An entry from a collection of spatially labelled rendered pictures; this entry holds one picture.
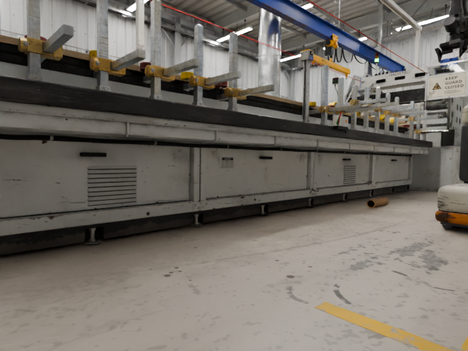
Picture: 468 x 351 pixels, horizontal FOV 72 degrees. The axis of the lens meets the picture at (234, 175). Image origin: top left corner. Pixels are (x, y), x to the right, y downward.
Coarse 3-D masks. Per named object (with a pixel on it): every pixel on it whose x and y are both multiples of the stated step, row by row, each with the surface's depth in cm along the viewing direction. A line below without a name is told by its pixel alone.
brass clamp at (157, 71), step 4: (148, 68) 148; (152, 68) 148; (156, 68) 149; (160, 68) 151; (164, 68) 152; (148, 72) 148; (152, 72) 148; (156, 72) 150; (160, 72) 151; (148, 76) 150; (152, 76) 150; (156, 76) 150; (160, 76) 151; (164, 76) 153; (172, 76) 156; (164, 80) 157; (168, 80) 157; (172, 80) 157
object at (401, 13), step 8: (136, 0) 245; (384, 0) 408; (136, 8) 246; (392, 8) 426; (400, 8) 428; (136, 16) 246; (400, 16) 446; (408, 16) 448; (136, 24) 246; (416, 24) 472; (136, 32) 247; (416, 32) 487; (136, 40) 247; (416, 40) 487; (136, 48) 247; (416, 48) 487; (416, 56) 487; (136, 64) 248; (416, 64) 488
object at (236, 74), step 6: (228, 72) 156; (234, 72) 153; (240, 72) 153; (210, 78) 166; (216, 78) 163; (222, 78) 159; (228, 78) 156; (234, 78) 155; (186, 84) 181; (210, 84) 169; (186, 90) 183
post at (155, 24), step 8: (152, 8) 150; (160, 8) 150; (152, 16) 150; (160, 16) 150; (152, 24) 150; (160, 24) 151; (152, 32) 150; (160, 32) 151; (152, 40) 150; (160, 40) 151; (152, 48) 151; (160, 48) 151; (152, 56) 151; (160, 56) 151; (152, 64) 151; (160, 64) 152; (152, 80) 151; (160, 80) 152; (152, 88) 152; (160, 88) 152
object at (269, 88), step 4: (252, 88) 179; (256, 88) 176; (260, 88) 174; (264, 88) 172; (268, 88) 170; (272, 88) 170; (240, 92) 186; (244, 92) 183; (248, 92) 181; (252, 92) 179; (256, 92) 177; (260, 92) 175; (264, 92) 175; (220, 96) 198; (224, 96) 196; (220, 100) 200
